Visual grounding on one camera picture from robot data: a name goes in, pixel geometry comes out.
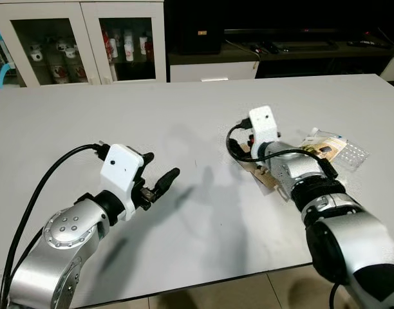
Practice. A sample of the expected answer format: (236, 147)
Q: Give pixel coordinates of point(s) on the torn brown cardboard piece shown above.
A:
(264, 181)

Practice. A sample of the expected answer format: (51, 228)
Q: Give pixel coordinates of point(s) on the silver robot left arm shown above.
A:
(62, 238)

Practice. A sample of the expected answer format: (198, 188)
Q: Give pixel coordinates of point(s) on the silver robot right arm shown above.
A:
(351, 238)

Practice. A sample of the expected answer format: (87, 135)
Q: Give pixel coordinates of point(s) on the black remote control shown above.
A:
(269, 47)

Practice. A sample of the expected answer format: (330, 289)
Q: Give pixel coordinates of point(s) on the white bottle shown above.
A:
(128, 48)

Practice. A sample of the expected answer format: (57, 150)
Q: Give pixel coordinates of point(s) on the red bottle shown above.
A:
(108, 45)

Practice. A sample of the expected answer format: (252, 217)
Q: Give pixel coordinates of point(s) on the patterned cup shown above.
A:
(58, 72)

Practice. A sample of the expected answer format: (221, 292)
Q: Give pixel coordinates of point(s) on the black speaker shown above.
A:
(200, 26)

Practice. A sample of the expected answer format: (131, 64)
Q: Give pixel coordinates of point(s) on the white ceramic mug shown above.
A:
(69, 51)
(36, 55)

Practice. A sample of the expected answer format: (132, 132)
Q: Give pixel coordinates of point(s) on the black television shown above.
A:
(300, 16)

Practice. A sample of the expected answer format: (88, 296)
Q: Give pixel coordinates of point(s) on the white glass door cabinet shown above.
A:
(87, 38)

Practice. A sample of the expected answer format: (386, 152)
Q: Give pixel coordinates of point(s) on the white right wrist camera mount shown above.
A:
(262, 122)

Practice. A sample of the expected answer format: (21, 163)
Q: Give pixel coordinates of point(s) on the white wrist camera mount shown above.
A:
(262, 122)
(120, 168)

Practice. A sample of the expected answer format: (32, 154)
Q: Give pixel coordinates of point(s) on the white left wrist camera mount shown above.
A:
(120, 168)

